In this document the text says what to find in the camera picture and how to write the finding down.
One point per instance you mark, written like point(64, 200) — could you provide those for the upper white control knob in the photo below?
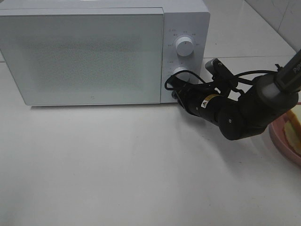
point(184, 45)

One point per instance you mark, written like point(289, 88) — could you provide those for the white microwave door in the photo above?
point(84, 60)

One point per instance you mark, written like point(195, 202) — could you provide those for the top bread slice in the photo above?
point(294, 116)

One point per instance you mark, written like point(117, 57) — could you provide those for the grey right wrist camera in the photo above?
point(218, 70)

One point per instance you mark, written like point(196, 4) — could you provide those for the bottom bread slice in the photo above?
point(292, 137)

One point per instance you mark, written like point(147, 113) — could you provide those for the white microwave oven body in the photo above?
point(180, 17)

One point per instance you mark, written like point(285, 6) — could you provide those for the pink round plate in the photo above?
point(276, 131)

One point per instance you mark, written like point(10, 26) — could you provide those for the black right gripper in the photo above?
point(187, 95)

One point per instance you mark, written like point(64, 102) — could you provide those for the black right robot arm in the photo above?
point(241, 105)

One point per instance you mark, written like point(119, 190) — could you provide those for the bread slice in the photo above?
point(292, 137)
point(294, 116)

